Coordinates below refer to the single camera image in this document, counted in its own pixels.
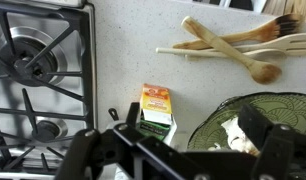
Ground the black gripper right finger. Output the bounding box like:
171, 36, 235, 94
238, 103, 306, 180

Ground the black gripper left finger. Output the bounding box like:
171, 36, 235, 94
54, 102, 211, 180

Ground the pale wooden spoon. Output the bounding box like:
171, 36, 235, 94
184, 48, 288, 62

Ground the burnt wooden fork spoon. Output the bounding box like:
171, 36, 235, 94
172, 13, 303, 51

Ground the small gas burner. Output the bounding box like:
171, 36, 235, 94
31, 116, 69, 143

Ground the small black skillet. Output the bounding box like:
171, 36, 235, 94
107, 107, 127, 131

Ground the white garlic bulb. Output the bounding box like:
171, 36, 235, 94
221, 116, 261, 157

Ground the stainless steel gas cooktop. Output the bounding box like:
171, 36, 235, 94
0, 0, 99, 180

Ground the black cast iron stove grate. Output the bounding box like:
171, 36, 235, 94
0, 8, 96, 174

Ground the orange cardboard box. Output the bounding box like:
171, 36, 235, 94
136, 83, 178, 148

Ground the large gas burner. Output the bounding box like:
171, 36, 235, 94
0, 25, 69, 88

